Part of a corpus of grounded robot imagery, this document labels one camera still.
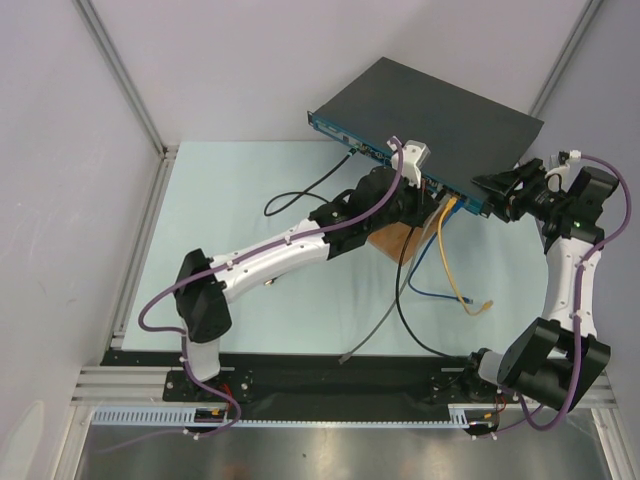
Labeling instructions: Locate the aluminium frame post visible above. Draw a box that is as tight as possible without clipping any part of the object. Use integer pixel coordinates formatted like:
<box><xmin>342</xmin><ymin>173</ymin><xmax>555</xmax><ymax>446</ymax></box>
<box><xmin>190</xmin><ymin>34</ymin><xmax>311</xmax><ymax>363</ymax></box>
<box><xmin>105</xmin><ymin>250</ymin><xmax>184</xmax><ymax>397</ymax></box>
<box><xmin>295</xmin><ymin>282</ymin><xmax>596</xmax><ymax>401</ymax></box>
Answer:
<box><xmin>528</xmin><ymin>0</ymin><xmax>606</xmax><ymax>118</ymax></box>
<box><xmin>73</xmin><ymin>0</ymin><xmax>178</xmax><ymax>352</ymax></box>

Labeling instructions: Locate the right aluminium frame post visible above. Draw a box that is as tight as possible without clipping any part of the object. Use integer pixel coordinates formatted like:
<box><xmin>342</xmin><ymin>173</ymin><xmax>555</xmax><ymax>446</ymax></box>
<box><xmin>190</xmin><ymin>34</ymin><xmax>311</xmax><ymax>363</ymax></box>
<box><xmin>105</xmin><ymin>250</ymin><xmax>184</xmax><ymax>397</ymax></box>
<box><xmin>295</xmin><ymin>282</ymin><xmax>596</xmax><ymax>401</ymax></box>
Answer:
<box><xmin>528</xmin><ymin>0</ymin><xmax>606</xmax><ymax>118</ymax></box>

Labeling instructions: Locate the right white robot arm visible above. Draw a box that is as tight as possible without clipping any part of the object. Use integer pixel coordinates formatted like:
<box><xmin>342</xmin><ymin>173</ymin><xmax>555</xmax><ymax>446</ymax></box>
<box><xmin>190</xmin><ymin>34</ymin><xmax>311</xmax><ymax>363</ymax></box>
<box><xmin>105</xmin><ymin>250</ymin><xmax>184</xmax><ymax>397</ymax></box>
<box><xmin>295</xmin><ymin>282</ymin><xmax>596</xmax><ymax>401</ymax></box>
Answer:
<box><xmin>460</xmin><ymin>159</ymin><xmax>620</xmax><ymax>413</ymax></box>

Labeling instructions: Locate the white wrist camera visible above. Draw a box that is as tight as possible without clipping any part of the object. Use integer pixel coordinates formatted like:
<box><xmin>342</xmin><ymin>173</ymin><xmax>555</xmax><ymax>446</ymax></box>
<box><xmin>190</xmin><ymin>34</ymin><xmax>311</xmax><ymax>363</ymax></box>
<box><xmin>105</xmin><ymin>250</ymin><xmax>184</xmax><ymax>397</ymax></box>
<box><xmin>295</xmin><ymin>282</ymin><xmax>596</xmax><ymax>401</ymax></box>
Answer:
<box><xmin>387</xmin><ymin>136</ymin><xmax>431</xmax><ymax>187</ymax></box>
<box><xmin>545</xmin><ymin>149</ymin><xmax>582</xmax><ymax>187</ymax></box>

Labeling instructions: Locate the grey ethernet cable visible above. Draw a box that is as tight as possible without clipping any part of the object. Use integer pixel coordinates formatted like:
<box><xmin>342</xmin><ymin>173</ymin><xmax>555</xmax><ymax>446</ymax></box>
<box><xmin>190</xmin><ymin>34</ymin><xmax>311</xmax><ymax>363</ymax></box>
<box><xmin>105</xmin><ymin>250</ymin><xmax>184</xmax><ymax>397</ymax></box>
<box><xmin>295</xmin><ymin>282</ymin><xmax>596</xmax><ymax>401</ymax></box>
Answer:
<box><xmin>338</xmin><ymin>199</ymin><xmax>446</xmax><ymax>366</ymax></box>

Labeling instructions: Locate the blue ethernet cable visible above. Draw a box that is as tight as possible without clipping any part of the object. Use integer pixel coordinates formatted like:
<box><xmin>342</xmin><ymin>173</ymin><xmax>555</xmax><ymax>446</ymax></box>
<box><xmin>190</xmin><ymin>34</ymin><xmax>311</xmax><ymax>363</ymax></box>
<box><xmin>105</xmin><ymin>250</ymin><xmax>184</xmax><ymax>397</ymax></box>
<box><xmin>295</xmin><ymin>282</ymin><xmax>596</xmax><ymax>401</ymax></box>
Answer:
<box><xmin>408</xmin><ymin>204</ymin><xmax>475</xmax><ymax>305</ymax></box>

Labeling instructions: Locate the white slotted cable duct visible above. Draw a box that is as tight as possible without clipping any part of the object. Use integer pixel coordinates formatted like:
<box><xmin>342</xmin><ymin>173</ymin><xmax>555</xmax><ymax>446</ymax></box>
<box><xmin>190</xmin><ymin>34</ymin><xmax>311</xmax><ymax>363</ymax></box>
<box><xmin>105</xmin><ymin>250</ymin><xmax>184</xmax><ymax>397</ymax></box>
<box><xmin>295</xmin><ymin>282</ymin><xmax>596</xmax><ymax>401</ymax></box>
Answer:
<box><xmin>92</xmin><ymin>402</ymin><xmax>501</xmax><ymax>429</ymax></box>

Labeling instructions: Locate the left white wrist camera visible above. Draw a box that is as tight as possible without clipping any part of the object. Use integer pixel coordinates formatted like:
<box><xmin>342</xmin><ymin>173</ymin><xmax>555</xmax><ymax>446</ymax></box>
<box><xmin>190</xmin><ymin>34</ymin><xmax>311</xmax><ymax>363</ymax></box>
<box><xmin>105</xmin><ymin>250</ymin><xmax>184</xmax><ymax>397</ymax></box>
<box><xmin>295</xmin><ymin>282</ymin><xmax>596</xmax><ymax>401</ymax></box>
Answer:
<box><xmin>387</xmin><ymin>136</ymin><xmax>431</xmax><ymax>187</ymax></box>

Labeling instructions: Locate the short black ethernet cable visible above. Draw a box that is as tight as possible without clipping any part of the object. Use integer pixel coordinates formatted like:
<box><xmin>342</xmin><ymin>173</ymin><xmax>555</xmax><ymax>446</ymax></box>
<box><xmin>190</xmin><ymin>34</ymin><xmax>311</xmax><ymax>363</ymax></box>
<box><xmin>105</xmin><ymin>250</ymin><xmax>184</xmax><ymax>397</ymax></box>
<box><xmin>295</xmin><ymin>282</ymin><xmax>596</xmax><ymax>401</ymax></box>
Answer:
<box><xmin>395</xmin><ymin>224</ymin><xmax>471</xmax><ymax>360</ymax></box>

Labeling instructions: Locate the wooden board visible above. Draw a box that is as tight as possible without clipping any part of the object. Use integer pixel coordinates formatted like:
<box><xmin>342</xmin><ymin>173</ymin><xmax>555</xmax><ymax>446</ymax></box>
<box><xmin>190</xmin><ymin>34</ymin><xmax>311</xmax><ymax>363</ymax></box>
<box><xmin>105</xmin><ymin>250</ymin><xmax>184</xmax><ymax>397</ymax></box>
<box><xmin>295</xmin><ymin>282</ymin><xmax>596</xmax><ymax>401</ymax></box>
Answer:
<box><xmin>368</xmin><ymin>222</ymin><xmax>436</xmax><ymax>265</ymax></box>

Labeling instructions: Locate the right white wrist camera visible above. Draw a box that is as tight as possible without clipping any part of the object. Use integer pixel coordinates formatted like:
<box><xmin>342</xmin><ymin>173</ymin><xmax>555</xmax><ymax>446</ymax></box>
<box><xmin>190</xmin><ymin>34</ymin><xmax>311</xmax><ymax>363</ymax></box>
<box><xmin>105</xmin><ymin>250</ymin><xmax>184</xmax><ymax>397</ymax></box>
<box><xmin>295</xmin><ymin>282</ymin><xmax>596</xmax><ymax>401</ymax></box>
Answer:
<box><xmin>545</xmin><ymin>149</ymin><xmax>582</xmax><ymax>187</ymax></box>

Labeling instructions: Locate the dark network switch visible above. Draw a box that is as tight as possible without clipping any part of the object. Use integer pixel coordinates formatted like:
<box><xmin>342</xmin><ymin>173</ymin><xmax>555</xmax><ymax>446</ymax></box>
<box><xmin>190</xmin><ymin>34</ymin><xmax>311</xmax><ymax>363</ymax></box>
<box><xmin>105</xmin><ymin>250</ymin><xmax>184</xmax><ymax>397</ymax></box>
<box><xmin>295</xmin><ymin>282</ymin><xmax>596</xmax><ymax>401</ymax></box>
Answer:
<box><xmin>307</xmin><ymin>57</ymin><xmax>543</xmax><ymax>215</ymax></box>

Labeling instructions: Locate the yellow ethernet cable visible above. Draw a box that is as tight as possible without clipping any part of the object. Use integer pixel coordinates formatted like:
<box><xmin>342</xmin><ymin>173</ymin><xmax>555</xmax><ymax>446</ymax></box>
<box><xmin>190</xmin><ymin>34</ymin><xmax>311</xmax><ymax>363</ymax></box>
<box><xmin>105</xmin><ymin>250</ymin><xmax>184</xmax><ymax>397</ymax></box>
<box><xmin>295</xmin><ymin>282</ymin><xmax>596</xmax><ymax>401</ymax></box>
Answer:
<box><xmin>437</xmin><ymin>197</ymin><xmax>495</xmax><ymax>317</ymax></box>

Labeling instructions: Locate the aluminium frame rail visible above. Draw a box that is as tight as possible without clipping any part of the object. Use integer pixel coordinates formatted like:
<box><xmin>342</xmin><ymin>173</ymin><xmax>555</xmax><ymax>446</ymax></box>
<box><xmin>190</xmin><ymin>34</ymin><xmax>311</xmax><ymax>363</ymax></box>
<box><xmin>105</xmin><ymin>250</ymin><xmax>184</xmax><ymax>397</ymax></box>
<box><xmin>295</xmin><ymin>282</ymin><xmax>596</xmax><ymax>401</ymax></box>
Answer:
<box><xmin>60</xmin><ymin>367</ymin><xmax>639</xmax><ymax>479</ymax></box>

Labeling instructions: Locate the left aluminium frame post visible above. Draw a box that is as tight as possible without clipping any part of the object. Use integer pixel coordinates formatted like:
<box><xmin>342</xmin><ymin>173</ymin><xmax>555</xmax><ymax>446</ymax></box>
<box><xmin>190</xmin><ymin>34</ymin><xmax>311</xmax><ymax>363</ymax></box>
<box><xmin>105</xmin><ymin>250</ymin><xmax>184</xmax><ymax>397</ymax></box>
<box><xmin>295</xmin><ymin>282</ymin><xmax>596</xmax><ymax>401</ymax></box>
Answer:
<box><xmin>73</xmin><ymin>0</ymin><xmax>178</xmax><ymax>352</ymax></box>

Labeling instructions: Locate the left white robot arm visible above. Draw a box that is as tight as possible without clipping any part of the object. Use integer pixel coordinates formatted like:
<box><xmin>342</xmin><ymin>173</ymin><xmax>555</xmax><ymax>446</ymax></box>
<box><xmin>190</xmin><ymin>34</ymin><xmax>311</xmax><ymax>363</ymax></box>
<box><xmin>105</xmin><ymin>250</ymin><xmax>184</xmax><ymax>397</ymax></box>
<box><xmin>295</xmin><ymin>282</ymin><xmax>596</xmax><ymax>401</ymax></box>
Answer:
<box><xmin>174</xmin><ymin>167</ymin><xmax>438</xmax><ymax>400</ymax></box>

